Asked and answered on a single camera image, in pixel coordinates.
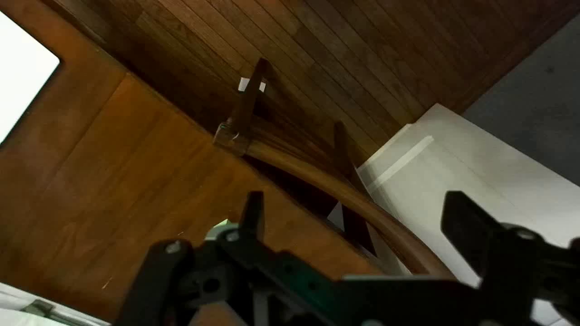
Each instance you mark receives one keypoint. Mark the dark wooden curved-back chair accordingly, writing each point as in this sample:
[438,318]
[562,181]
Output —
[313,173]

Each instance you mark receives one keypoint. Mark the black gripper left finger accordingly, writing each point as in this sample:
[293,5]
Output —
[181,284]

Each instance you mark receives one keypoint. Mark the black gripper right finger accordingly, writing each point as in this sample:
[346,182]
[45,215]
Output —
[518,260]

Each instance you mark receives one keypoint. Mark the green binder with white pages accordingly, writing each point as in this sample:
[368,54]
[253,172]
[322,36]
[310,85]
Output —
[36,309]

